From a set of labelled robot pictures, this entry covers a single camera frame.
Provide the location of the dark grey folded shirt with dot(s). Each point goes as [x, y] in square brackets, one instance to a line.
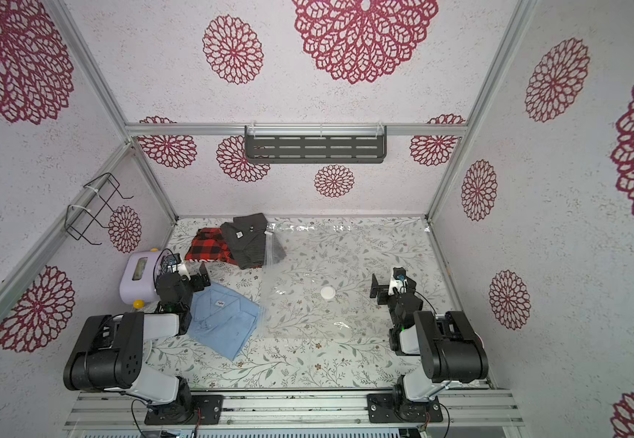
[248, 241]

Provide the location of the dark grey wall shelf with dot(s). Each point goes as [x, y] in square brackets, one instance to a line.
[316, 148]

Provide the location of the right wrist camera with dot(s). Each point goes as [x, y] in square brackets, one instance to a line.
[398, 280]

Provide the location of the clear plastic vacuum bag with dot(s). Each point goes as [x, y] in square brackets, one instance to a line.
[344, 253]

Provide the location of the red black plaid shirt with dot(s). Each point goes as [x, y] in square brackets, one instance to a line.
[210, 245]

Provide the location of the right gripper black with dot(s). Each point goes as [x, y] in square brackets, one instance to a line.
[384, 290]

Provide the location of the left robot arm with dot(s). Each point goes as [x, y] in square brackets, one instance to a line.
[108, 355]

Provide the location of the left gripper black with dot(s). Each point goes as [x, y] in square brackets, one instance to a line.
[194, 279]

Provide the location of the white vacuum bag valve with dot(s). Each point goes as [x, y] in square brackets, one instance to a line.
[328, 293]

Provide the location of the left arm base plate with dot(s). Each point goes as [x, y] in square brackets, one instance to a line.
[204, 409]

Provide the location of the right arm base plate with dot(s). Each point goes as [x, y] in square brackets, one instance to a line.
[385, 408]

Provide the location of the black wire wall rack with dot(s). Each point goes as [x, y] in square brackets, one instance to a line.
[98, 194]

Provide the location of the light blue shirt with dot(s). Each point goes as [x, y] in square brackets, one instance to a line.
[223, 320]

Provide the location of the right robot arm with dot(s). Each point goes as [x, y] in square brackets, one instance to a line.
[449, 349]

